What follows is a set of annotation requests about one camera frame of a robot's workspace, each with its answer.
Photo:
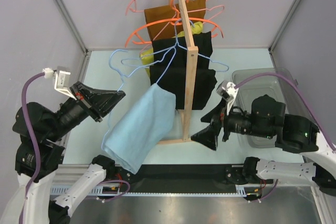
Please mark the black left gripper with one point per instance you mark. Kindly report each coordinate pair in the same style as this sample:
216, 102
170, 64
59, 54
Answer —
104, 104

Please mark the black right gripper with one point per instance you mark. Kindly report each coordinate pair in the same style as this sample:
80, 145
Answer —
219, 112

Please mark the light blue trousers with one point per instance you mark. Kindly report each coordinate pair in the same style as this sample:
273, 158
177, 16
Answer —
149, 120

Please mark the light blue wire hanger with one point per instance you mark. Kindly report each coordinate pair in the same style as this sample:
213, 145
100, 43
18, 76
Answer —
137, 82

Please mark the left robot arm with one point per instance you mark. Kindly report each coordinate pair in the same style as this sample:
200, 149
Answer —
39, 155

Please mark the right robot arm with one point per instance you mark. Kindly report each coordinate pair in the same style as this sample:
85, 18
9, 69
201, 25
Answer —
320, 171

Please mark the front black trousers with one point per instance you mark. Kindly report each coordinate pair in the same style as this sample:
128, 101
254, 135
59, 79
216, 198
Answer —
173, 80

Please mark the yellow-green trousers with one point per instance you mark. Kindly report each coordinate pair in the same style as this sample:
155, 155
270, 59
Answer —
147, 56

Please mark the brown trousers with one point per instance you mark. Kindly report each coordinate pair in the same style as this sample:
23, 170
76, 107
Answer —
195, 8

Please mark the orange plastic hanger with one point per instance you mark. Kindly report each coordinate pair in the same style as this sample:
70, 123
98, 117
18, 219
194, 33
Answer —
160, 20

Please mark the wooden clothes rack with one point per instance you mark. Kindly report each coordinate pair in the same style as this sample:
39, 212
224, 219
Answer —
191, 67

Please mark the clear plastic bin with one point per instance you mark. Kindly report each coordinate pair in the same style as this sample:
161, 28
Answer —
267, 119

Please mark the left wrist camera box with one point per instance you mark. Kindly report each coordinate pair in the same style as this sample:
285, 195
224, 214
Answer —
62, 82

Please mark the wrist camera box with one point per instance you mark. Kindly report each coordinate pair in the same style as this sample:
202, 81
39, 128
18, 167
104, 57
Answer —
62, 82
228, 91

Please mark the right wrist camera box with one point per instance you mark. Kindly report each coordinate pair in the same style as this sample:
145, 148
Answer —
228, 91

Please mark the white cable duct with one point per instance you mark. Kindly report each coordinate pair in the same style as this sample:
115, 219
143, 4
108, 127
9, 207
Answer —
109, 191

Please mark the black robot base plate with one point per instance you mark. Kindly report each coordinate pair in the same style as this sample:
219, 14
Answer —
185, 175

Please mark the pink wire hanger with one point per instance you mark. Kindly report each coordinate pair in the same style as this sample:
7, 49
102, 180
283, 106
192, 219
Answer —
179, 28

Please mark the aluminium frame rail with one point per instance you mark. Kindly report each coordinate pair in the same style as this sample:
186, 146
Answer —
70, 24

